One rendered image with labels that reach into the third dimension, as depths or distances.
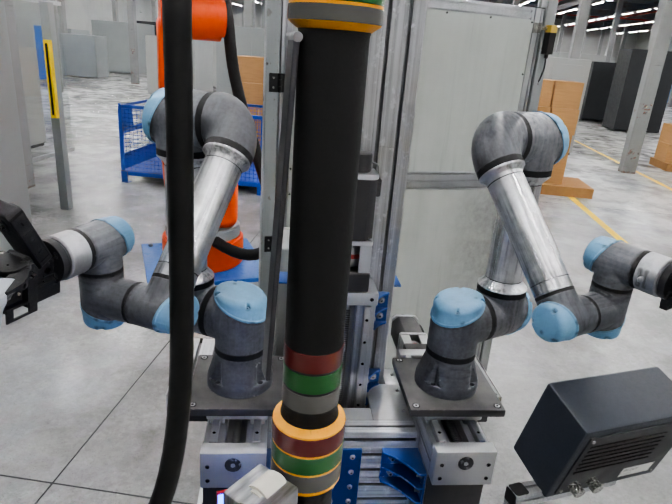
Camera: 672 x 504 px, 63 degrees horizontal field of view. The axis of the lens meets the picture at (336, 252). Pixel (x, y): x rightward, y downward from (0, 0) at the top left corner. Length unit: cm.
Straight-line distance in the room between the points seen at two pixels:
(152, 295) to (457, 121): 172
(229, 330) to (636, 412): 79
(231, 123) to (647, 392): 90
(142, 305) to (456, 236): 182
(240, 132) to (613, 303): 78
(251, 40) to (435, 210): 892
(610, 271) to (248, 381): 78
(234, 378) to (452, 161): 151
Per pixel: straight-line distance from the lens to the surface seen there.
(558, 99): 857
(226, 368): 125
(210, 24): 435
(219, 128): 107
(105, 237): 100
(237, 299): 119
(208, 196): 101
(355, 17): 25
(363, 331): 133
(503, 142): 115
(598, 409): 107
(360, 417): 139
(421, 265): 252
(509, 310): 135
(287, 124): 26
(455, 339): 127
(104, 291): 102
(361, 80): 26
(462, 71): 239
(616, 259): 115
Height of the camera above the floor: 178
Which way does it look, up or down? 20 degrees down
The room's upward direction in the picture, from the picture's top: 4 degrees clockwise
